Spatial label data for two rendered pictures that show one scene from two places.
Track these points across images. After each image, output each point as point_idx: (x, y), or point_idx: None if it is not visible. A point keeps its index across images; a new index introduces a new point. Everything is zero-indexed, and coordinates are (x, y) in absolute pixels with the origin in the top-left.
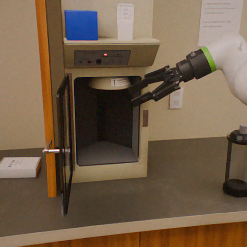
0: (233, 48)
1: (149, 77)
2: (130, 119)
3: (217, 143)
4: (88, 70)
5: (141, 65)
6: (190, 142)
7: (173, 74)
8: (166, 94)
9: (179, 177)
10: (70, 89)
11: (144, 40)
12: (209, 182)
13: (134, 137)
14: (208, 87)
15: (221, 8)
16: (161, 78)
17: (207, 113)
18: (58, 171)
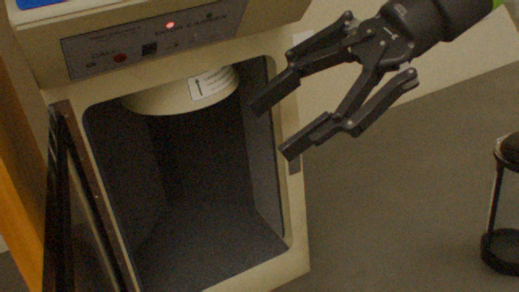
0: None
1: (304, 59)
2: (239, 149)
3: (393, 126)
4: (119, 77)
5: (272, 27)
6: (344, 138)
7: (387, 43)
8: (382, 109)
9: (379, 251)
10: (77, 144)
11: None
12: (443, 245)
13: (260, 190)
14: (358, 18)
15: None
16: (343, 56)
17: (360, 70)
18: None
